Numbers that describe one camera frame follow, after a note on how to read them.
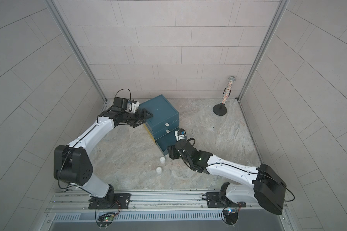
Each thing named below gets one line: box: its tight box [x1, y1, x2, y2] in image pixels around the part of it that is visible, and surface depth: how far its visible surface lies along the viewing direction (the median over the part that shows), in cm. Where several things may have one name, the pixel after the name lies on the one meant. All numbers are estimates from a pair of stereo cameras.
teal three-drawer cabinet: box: [138, 94, 180, 156], surface depth 87 cm
